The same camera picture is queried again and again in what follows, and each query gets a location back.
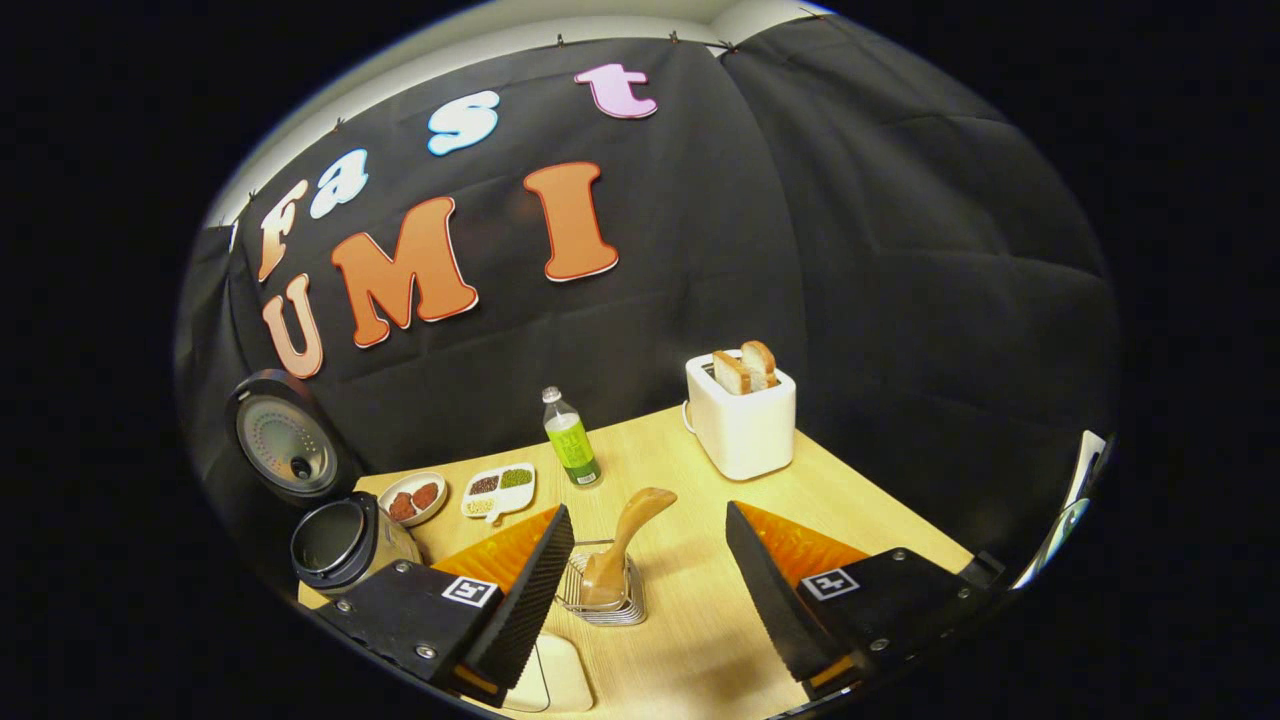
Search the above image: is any green drink bottle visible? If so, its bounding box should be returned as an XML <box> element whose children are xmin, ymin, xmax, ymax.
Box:
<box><xmin>541</xmin><ymin>386</ymin><xmax>604</xmax><ymax>489</ymax></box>

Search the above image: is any wooden spoon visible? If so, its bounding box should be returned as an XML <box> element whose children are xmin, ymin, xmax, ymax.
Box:
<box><xmin>580</xmin><ymin>487</ymin><xmax>679</xmax><ymax>609</ymax></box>

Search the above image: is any white square dish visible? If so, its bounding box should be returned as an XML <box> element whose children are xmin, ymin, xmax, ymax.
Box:
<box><xmin>500</xmin><ymin>632</ymin><xmax>596</xmax><ymax>714</ymax></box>

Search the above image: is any white curved object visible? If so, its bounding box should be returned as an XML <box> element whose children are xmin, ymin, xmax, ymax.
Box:
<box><xmin>1012</xmin><ymin>430</ymin><xmax>1108</xmax><ymax>591</ymax></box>

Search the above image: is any black backdrop cloth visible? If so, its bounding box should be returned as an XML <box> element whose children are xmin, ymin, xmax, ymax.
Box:
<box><xmin>175</xmin><ymin>15</ymin><xmax>1119</xmax><ymax>601</ymax></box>

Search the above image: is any white divided grain dish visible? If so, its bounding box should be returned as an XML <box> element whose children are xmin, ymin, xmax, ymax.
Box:
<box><xmin>460</xmin><ymin>462</ymin><xmax>537</xmax><ymax>525</ymax></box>

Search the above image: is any black rice cooker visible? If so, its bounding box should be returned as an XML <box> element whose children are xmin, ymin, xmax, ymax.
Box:
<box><xmin>225</xmin><ymin>368</ymin><xmax>423</xmax><ymax>599</ymax></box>

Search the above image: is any white toaster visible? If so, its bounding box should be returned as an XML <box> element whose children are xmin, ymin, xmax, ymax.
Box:
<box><xmin>683</xmin><ymin>350</ymin><xmax>798</xmax><ymax>482</ymax></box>

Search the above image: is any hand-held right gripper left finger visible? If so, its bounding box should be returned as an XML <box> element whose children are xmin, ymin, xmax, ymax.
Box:
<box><xmin>315</xmin><ymin>503</ymin><xmax>576</xmax><ymax>706</ymax></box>

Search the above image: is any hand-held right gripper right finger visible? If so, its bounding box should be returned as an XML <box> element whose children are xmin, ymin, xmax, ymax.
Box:
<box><xmin>725</xmin><ymin>500</ymin><xmax>993</xmax><ymax>706</ymax></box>

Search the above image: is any wire chopstick holder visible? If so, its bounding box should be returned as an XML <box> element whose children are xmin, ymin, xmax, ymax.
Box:
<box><xmin>553</xmin><ymin>540</ymin><xmax>649</xmax><ymax>628</ymax></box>

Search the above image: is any small white bowl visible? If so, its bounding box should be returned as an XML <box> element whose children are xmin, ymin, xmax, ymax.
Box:
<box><xmin>377</xmin><ymin>471</ymin><xmax>449</xmax><ymax>528</ymax></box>

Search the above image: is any toast bread slice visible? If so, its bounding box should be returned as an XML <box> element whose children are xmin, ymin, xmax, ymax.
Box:
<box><xmin>740</xmin><ymin>340</ymin><xmax>779</xmax><ymax>391</ymax></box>
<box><xmin>712</xmin><ymin>351</ymin><xmax>753</xmax><ymax>396</ymax></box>

